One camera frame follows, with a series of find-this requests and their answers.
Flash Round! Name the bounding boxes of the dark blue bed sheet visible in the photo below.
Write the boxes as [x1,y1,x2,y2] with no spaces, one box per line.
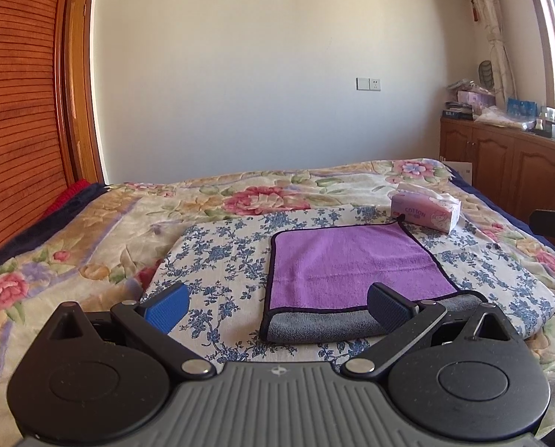
[0,183,109,266]

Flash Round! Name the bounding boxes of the blue picture box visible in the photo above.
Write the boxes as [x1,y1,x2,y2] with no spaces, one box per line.
[507,98,538,119]

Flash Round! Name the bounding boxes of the blue floral white pillow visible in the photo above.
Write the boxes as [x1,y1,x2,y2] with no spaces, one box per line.
[144,205,555,368]

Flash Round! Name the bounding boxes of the wooden door frame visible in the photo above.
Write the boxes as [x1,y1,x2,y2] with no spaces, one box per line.
[63,0,104,183]

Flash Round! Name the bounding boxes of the pink cotton tissue pack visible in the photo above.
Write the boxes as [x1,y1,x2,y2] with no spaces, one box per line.
[390,184,461,234]

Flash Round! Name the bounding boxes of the red blanket edge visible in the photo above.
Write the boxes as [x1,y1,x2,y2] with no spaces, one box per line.
[42,179,90,218]

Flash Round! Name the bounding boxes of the woven hand fan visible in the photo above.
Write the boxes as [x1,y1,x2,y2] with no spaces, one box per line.
[478,60,495,92]

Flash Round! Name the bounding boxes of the floral beige curtain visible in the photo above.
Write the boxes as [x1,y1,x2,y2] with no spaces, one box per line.
[473,0,516,106]

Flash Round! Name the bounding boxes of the floral quilt bedspread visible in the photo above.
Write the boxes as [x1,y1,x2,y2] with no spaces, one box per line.
[0,158,555,446]

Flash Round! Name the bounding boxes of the brown wooden cabinet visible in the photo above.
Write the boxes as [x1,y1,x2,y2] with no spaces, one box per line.
[440,118,555,222]

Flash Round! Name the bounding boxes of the purple and grey microfiber towel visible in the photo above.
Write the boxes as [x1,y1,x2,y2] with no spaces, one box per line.
[259,222,485,345]

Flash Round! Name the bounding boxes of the pink tissue box on cabinet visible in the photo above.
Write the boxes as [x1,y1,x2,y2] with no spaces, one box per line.
[457,90,496,108]

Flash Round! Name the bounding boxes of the white wall switch socket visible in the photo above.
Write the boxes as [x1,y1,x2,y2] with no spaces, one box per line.
[356,78,381,92]

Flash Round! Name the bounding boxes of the wooden slatted wardrobe door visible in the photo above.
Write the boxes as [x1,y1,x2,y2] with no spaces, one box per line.
[0,0,74,247]

